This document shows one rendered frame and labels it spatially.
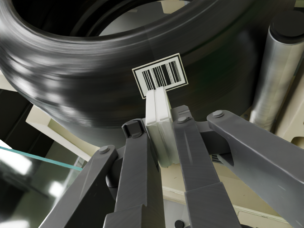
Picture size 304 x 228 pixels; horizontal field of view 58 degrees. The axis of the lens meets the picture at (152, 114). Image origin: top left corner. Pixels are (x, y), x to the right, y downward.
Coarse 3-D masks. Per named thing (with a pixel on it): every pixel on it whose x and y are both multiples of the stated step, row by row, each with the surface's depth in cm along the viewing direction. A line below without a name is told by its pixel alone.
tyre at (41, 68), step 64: (0, 0) 44; (64, 0) 71; (128, 0) 77; (192, 0) 34; (256, 0) 34; (0, 64) 43; (64, 64) 36; (128, 64) 33; (192, 64) 34; (256, 64) 38
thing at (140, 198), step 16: (128, 128) 15; (144, 128) 15; (128, 144) 14; (144, 144) 14; (128, 160) 13; (144, 160) 12; (128, 176) 11; (144, 176) 11; (160, 176) 15; (128, 192) 10; (144, 192) 10; (160, 192) 13; (128, 208) 9; (144, 208) 9; (160, 208) 12; (112, 224) 8; (128, 224) 8; (144, 224) 8; (160, 224) 10
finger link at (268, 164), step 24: (216, 120) 13; (240, 120) 13; (240, 144) 11; (264, 144) 10; (288, 144) 10; (240, 168) 12; (264, 168) 10; (288, 168) 9; (264, 192) 11; (288, 192) 9; (288, 216) 9
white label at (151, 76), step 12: (168, 60) 33; (180, 60) 33; (144, 72) 33; (156, 72) 33; (168, 72) 33; (180, 72) 33; (144, 84) 34; (156, 84) 34; (168, 84) 34; (180, 84) 34; (144, 96) 34
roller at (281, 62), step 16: (288, 16) 31; (272, 32) 31; (288, 32) 30; (272, 48) 33; (288, 48) 31; (272, 64) 35; (288, 64) 34; (272, 80) 38; (288, 80) 38; (256, 96) 45; (272, 96) 41; (256, 112) 48; (272, 112) 46
